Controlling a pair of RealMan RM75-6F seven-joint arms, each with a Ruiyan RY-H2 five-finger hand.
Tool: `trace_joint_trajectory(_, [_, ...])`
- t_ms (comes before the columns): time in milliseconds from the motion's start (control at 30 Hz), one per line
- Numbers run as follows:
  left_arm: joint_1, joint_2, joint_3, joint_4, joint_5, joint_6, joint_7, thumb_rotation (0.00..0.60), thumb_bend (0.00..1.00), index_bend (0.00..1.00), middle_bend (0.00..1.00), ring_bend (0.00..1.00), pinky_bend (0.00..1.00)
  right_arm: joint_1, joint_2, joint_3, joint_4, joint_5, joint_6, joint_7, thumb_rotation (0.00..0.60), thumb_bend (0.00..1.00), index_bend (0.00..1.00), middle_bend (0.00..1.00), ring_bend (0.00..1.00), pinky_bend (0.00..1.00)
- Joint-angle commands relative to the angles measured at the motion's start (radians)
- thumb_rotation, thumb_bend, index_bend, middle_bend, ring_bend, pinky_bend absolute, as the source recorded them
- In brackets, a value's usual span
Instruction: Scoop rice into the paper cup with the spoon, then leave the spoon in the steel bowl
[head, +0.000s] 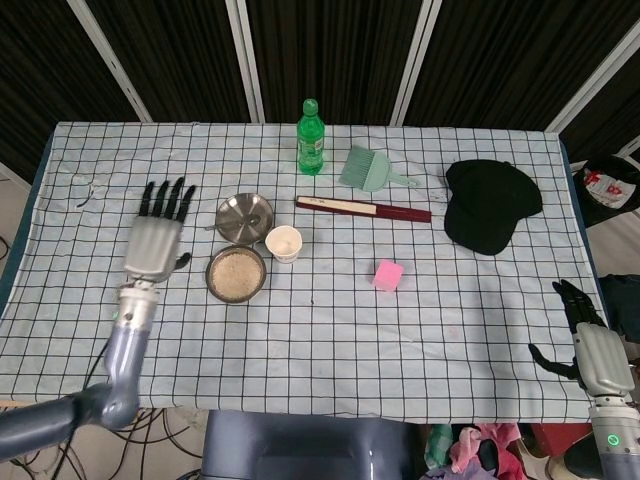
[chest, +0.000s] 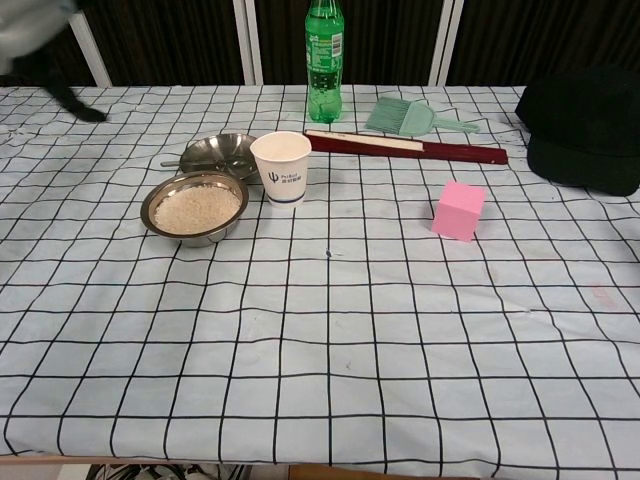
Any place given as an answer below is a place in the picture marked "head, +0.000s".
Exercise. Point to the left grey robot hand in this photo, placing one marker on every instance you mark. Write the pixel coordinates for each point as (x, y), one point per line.
(150, 250)

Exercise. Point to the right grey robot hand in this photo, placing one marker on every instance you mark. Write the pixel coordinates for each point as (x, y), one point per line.
(605, 360)

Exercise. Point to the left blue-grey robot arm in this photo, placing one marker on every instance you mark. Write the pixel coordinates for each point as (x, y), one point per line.
(122, 350)

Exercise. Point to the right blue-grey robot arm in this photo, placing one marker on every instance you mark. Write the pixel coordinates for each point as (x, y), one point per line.
(617, 445)

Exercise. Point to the metal bowl holding rice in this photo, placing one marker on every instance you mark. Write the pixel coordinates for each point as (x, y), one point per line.
(212, 292)

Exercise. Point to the white paper cup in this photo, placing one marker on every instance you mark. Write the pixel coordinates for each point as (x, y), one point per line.
(283, 245)

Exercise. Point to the green hand brush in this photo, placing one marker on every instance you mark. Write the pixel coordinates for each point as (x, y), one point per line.
(367, 170)

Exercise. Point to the dark fabric bundle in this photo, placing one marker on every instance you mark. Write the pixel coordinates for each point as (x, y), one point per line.
(625, 305)

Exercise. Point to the empty metal dish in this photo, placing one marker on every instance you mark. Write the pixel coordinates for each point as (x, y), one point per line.
(237, 207)

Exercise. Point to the pile of pink clothes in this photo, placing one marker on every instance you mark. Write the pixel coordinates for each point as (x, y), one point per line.
(475, 450)

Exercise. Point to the black bag with red print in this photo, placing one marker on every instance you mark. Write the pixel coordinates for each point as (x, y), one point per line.
(607, 195)

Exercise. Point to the green plastic bottle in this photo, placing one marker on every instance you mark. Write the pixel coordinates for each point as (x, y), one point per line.
(311, 145)

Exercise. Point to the black baseball cap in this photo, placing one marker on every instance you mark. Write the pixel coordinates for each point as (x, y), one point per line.
(487, 205)

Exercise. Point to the checkered light blue tablecloth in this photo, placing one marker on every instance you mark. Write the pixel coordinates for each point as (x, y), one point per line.
(325, 340)

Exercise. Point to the pink foam cube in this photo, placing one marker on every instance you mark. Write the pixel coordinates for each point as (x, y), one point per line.
(386, 276)

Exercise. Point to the folded dark red fan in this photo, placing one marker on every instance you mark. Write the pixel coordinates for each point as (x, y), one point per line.
(390, 212)

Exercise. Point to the blue-grey robot torso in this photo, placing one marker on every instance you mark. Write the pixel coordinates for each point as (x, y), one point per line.
(300, 445)

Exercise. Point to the white partition frame post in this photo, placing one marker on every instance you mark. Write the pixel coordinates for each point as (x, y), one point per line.
(247, 65)
(590, 82)
(415, 60)
(112, 65)

